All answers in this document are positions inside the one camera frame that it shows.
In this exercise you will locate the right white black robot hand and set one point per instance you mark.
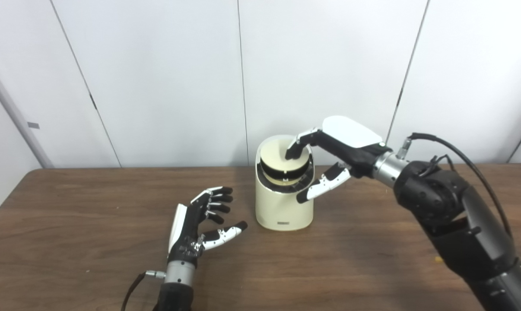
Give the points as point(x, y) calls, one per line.
point(351, 138)

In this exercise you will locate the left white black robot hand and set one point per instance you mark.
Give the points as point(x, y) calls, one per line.
point(185, 229)

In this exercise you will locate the cream round bin lid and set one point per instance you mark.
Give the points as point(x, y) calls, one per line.
point(273, 153)

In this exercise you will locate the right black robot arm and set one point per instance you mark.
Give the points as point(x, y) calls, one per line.
point(459, 216)

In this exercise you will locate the cream-colored desktop trash bin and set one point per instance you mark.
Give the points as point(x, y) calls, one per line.
point(282, 207)

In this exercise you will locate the small gray wall tag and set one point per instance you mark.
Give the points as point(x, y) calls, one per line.
point(33, 125)

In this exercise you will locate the gray wall corner post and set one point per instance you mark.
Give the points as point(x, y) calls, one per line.
point(14, 112)

